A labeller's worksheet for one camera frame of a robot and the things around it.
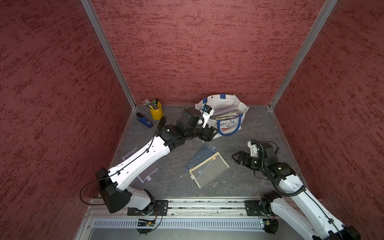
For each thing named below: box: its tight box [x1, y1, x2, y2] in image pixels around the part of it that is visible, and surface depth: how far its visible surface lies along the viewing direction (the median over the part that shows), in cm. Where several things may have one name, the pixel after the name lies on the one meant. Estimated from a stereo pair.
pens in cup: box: [143, 98, 159, 110], surface depth 104 cm
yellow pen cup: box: [149, 101, 164, 121], surface depth 109 cm
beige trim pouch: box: [189, 152, 230, 189], surface depth 88 cm
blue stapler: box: [136, 112, 154, 128], surface depth 109 cm
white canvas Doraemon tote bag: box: [195, 94, 250, 137], surface depth 97 cm
